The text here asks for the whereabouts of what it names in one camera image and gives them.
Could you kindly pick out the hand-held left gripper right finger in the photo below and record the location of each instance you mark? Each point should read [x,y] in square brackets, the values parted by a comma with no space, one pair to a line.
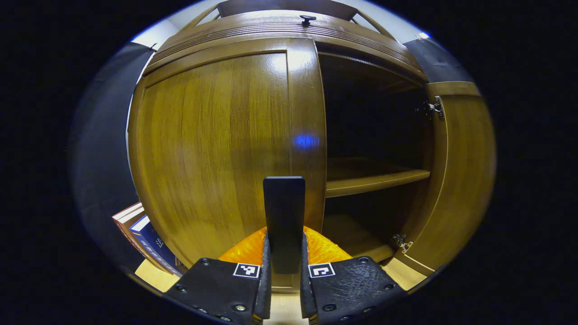
[305,293]

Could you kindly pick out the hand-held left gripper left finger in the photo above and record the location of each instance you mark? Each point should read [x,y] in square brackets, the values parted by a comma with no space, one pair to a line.
[265,293]

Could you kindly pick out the wooden double-door shoe cabinet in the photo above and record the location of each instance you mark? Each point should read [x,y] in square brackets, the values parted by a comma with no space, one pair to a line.
[352,234]

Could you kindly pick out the wooden shoe cabinet door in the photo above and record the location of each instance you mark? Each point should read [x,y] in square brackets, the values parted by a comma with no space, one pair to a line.
[212,149]
[465,180]

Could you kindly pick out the metal door hinge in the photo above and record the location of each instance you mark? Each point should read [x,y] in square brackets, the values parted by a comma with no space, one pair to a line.
[435,107]
[403,243]

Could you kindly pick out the wooden inner shelf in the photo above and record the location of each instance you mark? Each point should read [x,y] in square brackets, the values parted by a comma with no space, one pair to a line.
[370,178]

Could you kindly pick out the red and white book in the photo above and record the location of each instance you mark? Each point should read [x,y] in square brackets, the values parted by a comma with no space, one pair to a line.
[128,223]

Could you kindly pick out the wooden ribbed drawer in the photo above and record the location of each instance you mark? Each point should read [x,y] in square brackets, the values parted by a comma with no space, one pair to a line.
[253,27]

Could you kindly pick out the black round drawer knob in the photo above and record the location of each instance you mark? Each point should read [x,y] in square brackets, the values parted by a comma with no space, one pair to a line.
[307,19]

